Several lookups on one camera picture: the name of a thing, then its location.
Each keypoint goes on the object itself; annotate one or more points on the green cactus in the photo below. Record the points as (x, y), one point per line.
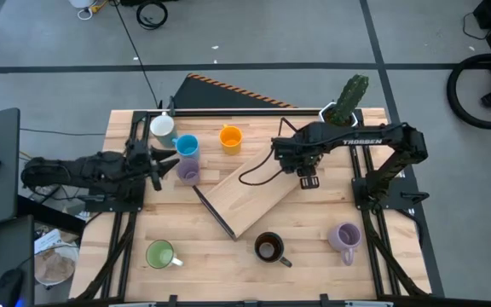
(352, 98)

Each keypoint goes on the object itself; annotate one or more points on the black ramp with orange stripes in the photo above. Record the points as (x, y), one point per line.
(211, 96)

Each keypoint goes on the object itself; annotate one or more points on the yellow plug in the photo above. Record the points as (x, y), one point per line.
(99, 6)

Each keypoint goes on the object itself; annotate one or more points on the green mug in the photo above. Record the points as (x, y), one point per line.
(159, 254)

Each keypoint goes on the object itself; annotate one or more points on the wooden shelf with black brackets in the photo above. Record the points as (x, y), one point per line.
(241, 200)

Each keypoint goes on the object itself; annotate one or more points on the white mug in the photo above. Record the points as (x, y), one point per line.
(162, 127)

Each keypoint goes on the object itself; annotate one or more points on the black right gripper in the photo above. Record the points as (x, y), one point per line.
(294, 153)

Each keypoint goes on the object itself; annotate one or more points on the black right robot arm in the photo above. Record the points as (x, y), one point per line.
(365, 138)

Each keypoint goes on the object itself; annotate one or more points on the dark brown mug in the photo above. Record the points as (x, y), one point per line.
(269, 248)

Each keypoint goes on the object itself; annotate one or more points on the white paper sheet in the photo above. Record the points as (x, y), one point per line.
(49, 239)

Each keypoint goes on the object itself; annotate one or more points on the blue mug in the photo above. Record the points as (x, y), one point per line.
(187, 147)

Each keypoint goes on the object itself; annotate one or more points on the large lilac mug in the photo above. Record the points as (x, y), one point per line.
(348, 235)

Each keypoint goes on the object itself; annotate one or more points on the black computer mouse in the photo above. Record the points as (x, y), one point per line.
(7, 287)

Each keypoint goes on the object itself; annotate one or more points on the black desk with mouse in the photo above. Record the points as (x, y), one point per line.
(11, 247)

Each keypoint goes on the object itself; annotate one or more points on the white hexagonal plant pot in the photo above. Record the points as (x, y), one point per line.
(325, 111)

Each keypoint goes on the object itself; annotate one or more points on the orange mug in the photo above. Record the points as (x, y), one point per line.
(230, 138)

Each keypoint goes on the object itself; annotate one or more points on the white round appliance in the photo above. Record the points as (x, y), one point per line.
(81, 3)

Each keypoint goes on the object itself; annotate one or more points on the bin with crumpled paper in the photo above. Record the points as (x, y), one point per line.
(56, 266)

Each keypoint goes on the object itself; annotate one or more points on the black aluminium table frame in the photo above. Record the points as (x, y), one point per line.
(228, 113)

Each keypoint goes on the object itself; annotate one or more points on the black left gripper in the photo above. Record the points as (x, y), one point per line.
(141, 160)

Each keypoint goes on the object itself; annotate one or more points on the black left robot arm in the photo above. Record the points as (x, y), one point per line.
(79, 168)

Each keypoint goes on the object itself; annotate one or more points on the small purple mug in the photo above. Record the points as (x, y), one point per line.
(188, 170)

